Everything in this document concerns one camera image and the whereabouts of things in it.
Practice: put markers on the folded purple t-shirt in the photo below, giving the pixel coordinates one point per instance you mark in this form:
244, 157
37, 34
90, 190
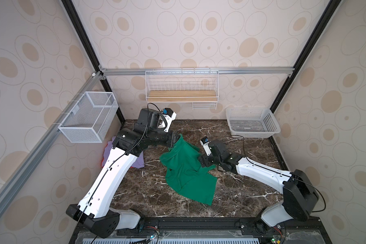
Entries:
139, 162

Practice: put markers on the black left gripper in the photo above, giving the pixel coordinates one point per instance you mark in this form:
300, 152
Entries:
171, 139

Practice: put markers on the black corner post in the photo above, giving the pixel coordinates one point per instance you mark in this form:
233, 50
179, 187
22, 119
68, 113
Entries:
90, 52
317, 32

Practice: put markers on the horizontal aluminium back rail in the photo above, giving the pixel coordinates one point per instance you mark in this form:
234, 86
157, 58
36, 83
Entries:
183, 71

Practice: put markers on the green t-shirt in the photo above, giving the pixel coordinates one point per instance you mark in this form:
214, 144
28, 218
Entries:
186, 175

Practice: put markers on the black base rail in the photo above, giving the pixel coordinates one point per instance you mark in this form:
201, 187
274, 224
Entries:
209, 231

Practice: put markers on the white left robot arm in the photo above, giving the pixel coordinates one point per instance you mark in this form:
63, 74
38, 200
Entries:
94, 211

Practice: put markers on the white wire wall shelf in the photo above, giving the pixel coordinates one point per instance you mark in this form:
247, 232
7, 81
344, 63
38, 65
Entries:
185, 82

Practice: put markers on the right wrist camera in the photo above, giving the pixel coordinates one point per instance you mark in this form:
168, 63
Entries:
205, 144

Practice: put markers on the white wire mesh basket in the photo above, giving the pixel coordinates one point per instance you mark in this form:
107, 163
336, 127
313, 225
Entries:
90, 118

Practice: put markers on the folded red t-shirt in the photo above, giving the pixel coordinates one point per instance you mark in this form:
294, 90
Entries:
104, 155

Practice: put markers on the black right corner post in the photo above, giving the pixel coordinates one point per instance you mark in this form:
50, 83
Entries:
317, 32

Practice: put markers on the wooden shelf board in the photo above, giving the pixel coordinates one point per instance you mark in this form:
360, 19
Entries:
164, 96

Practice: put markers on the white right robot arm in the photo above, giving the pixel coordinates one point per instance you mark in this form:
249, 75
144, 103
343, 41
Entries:
299, 195

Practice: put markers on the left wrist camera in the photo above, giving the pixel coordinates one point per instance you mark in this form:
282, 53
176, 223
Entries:
168, 116

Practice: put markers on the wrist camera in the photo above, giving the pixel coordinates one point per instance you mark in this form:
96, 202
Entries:
168, 116
205, 144

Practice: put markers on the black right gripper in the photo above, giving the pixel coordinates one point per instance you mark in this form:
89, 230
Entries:
203, 160

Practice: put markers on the black left corner post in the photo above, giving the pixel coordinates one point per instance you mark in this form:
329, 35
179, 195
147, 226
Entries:
90, 52

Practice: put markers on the white plastic laundry basket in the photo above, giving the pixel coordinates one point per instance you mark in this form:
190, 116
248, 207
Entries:
252, 122

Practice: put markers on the aluminium left wall rail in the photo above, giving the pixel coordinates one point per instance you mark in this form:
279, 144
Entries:
17, 180

